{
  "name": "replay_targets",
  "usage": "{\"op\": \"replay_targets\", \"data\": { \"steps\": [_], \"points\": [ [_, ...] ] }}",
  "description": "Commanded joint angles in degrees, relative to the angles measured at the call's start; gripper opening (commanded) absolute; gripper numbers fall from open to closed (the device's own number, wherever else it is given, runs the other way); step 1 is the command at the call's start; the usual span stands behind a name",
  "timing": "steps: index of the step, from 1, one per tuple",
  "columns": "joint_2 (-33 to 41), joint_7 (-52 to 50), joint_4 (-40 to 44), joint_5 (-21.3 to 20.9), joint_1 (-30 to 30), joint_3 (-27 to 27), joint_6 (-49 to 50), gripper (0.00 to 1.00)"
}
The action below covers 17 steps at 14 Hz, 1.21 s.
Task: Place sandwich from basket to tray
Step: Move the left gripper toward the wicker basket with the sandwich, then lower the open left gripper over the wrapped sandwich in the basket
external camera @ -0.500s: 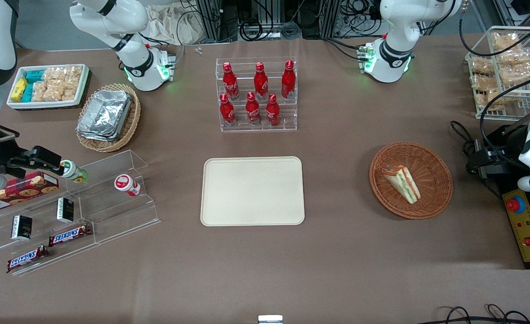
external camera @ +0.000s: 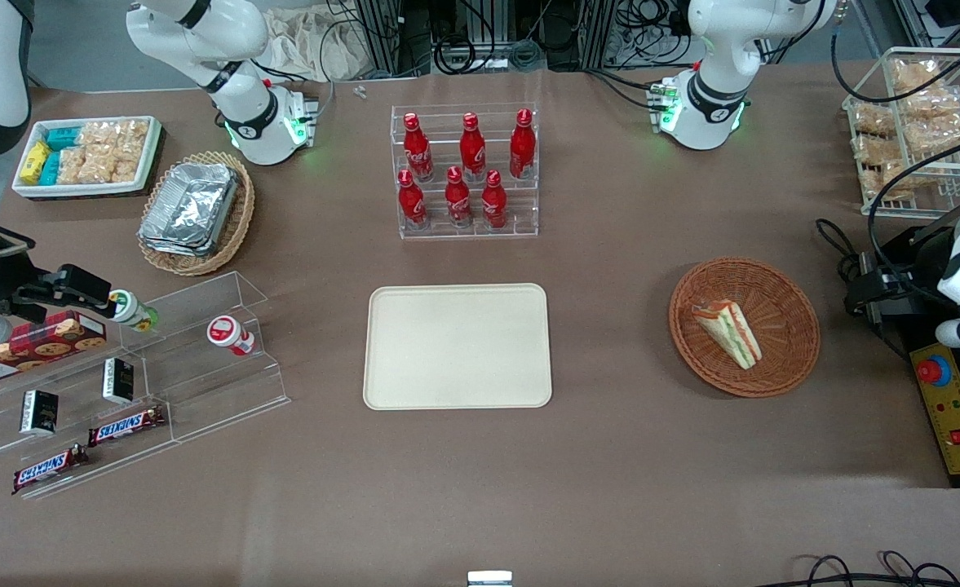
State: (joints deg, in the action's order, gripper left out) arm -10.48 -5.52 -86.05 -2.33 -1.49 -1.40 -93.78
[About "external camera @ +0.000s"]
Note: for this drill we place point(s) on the white rectangular snack tray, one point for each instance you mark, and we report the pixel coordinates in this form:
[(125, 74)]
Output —
[(149, 163)]

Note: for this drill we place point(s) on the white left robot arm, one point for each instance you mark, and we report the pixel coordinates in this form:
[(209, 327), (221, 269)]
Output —
[(712, 90)]

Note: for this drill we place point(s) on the bagged fried snack pack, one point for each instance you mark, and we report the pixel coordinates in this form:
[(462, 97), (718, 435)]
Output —
[(913, 75), (936, 137), (883, 181), (932, 106), (873, 120), (873, 149)]

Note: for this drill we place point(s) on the light oval wicker basket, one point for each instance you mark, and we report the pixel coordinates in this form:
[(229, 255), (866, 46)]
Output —
[(239, 220)]

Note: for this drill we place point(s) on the brown round wicker basket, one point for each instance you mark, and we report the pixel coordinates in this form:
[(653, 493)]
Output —
[(781, 359)]

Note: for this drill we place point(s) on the beige crumpled cloth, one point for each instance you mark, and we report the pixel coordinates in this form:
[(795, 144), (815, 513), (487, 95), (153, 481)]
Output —
[(308, 45)]

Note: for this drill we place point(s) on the plastic-wrapped triangle sandwich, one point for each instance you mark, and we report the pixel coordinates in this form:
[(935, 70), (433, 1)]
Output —
[(728, 333)]

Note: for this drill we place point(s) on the red-lid yogurt bottle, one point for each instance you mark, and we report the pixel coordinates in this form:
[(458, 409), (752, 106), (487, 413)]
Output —
[(228, 334)]

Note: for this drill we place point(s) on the yellow emergency stop box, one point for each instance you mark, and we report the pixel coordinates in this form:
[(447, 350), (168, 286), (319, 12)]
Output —
[(957, 408)]

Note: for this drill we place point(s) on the beige plastic tray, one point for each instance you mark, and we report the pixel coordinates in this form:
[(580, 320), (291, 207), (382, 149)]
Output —
[(457, 346)]

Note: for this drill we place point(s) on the clear acrylic bottle rack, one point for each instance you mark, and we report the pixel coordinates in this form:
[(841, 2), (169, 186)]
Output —
[(520, 204)]

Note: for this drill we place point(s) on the yellow snack packet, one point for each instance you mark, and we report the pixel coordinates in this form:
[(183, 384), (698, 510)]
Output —
[(35, 163)]

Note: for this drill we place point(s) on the rice cracker packet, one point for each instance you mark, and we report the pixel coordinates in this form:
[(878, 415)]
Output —
[(112, 165), (98, 134), (72, 165), (133, 134)]

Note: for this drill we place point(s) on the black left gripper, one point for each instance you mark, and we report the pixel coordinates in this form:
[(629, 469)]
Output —
[(910, 262)]

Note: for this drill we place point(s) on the red tartan cookie box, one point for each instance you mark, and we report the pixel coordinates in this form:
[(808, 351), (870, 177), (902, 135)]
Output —
[(39, 342)]

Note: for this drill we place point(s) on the small black carton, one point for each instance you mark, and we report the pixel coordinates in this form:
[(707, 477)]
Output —
[(39, 412), (118, 381)]

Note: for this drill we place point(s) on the green-lid yogurt bottle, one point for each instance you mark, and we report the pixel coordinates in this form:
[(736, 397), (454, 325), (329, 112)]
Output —
[(130, 310)]

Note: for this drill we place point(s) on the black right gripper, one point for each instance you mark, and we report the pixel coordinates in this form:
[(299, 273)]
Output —
[(8, 287)]

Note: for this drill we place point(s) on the stack of foil trays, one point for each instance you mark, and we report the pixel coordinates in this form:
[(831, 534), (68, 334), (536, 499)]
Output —
[(190, 208)]

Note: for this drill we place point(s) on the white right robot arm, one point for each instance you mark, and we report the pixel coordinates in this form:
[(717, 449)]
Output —
[(251, 114)]

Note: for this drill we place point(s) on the red cola bottle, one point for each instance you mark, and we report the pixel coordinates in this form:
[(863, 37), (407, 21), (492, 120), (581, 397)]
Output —
[(522, 148), (457, 200), (472, 151), (418, 151), (411, 202), (493, 202)]

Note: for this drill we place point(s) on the teal snack packet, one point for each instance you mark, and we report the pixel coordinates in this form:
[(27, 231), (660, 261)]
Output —
[(64, 138), (50, 169)]

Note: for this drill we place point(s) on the snickers chocolate bar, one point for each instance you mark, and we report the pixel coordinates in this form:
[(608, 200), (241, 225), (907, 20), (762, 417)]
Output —
[(47, 469), (125, 425)]

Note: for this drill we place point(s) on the clear acrylic stepped shelf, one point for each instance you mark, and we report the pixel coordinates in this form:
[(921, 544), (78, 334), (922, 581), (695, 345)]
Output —
[(202, 383)]

